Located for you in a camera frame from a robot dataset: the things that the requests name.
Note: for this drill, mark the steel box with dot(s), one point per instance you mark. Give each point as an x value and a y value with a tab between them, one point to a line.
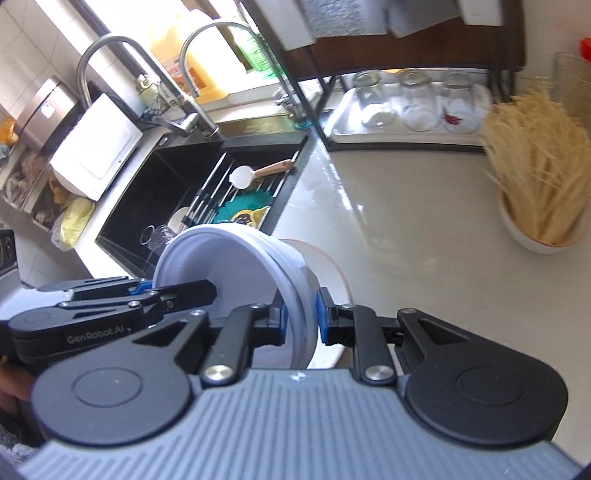
44	110

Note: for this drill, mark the teal coaster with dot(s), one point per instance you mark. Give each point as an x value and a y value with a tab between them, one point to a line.
301	123

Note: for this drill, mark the yellow plastic bag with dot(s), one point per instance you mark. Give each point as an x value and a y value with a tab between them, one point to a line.
74	224

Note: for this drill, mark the dried straw bundle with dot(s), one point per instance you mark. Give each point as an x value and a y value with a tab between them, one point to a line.
540	170

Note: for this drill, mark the white tray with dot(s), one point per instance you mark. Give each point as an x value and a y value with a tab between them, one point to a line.
344	124

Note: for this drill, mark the glass jar with red print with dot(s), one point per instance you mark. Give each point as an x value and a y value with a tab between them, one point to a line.
459	106

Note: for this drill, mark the teal flower-shaped mat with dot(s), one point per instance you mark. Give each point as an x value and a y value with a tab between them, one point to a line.
244	207

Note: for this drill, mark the steel gooseneck faucet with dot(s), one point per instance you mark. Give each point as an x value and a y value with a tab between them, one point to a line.
207	32

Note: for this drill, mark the small white dish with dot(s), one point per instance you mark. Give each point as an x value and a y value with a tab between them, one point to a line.
178	219

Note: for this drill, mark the plain white bowl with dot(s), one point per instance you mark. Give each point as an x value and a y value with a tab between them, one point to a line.
302	286
231	263

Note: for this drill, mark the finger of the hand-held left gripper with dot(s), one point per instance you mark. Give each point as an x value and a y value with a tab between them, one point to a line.
97	286
184	295

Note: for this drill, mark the cluttered side shelf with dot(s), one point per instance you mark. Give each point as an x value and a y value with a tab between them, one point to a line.
23	184

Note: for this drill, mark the orange liquid jug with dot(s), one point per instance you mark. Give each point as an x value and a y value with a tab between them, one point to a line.
194	50

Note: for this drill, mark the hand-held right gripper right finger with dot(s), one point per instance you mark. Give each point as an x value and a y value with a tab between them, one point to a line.
320	321

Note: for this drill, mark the red-lidded clear container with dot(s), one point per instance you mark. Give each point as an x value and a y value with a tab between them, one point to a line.
575	78

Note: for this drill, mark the black kitchen sink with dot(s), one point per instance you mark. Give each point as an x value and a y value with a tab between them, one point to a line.
152	198

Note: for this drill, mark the white bowl holding straw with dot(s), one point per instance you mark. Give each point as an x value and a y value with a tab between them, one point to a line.
521	235

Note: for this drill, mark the white leaf print bowl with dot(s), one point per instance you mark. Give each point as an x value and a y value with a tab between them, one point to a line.
330	267

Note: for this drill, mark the steel sink drainer rack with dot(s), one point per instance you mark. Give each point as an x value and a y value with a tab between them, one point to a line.
217	184

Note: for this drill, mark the black metal rack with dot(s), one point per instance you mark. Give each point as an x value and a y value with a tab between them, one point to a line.
295	69

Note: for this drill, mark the green bottle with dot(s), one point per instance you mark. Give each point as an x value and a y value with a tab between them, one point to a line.
251	48

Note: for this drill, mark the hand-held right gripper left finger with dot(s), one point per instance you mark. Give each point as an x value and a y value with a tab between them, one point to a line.
278	323

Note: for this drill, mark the clear glass jar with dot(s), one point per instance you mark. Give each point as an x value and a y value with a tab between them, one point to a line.
420	104
376	101

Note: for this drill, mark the glass cup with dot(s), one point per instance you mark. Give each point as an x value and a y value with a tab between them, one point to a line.
286	101

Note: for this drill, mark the white cutting board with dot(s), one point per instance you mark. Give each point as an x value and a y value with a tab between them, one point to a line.
97	147

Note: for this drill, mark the wine glass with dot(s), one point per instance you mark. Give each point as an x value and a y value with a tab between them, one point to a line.
157	236

